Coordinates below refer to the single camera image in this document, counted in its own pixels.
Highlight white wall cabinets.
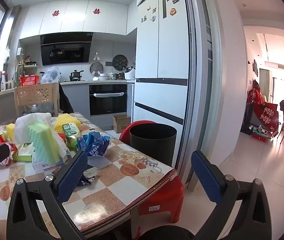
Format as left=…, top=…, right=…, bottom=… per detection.
left=19, top=0, right=139, bottom=40

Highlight red plastic stool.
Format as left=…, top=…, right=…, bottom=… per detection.
left=119, top=120, right=184, bottom=227

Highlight black trash bin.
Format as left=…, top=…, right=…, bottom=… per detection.
left=129, top=123, right=178, bottom=168

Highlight crumpled clear plastic bag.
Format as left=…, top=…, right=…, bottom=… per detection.
left=28, top=102, right=58, bottom=117

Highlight sliding glass door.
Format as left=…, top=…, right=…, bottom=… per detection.
left=183, top=0, right=222, bottom=189

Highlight beige plastic chair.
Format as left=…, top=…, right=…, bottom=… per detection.
left=14, top=82, right=61, bottom=118

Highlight black cooking pot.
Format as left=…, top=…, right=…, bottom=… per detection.
left=69, top=70, right=84, bottom=80

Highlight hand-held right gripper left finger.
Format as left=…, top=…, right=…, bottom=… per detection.
left=6, top=151, right=89, bottom=240

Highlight green wavy sponge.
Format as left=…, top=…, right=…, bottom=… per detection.
left=27, top=121, right=61, bottom=164

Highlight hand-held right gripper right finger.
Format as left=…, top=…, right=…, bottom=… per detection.
left=191, top=151, right=280, bottom=240

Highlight round grey steamer rack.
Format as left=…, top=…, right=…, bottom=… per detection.
left=89, top=62, right=104, bottom=75

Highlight blue plastic wrapper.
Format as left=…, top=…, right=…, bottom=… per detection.
left=77, top=131, right=111, bottom=157

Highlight black range hood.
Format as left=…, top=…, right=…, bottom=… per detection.
left=40, top=32, right=93, bottom=66

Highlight white spray bottle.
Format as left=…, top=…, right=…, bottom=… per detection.
left=0, top=71, right=7, bottom=92

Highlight black jacket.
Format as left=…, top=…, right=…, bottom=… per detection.
left=58, top=83, right=74, bottom=114

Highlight white plastic bag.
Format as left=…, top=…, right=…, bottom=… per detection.
left=14, top=112, right=70, bottom=155

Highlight red plastic basket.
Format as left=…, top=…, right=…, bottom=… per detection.
left=20, top=75, right=39, bottom=87

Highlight group of fridge magnets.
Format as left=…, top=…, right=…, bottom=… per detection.
left=139, top=0, right=186, bottom=23

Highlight grey kitchen counter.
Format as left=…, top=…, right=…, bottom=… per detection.
left=0, top=79, right=135, bottom=130

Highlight bluish clear plastic bag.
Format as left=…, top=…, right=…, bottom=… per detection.
left=41, top=66, right=61, bottom=84

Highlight yellow foam fruit net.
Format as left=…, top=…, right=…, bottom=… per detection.
left=53, top=113, right=81, bottom=132

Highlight foil wrapper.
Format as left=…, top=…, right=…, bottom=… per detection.
left=78, top=165, right=100, bottom=187

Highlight white rice cooker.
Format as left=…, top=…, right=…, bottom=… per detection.
left=124, top=66, right=135, bottom=80

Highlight dark green plastic bottle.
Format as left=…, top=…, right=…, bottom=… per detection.
left=62, top=123, right=82, bottom=150

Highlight black built-in oven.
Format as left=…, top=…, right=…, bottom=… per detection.
left=89, top=84, right=128, bottom=117

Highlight red banner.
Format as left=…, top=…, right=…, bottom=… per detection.
left=247, top=79, right=281, bottom=138

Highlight round black moulded pan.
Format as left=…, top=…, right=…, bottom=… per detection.
left=112, top=54, right=128, bottom=70

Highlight yellow sponge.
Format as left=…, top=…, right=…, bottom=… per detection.
left=6, top=123, right=16, bottom=139

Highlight grey curtain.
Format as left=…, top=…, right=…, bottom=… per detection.
left=259, top=68, right=271, bottom=103

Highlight small cardboard box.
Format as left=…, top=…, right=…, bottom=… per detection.
left=112, top=114, right=132, bottom=134

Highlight green white paper package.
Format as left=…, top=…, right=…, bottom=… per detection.
left=12, top=142, right=35, bottom=162

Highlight white refrigerator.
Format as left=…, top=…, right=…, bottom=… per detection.
left=131, top=0, right=192, bottom=137

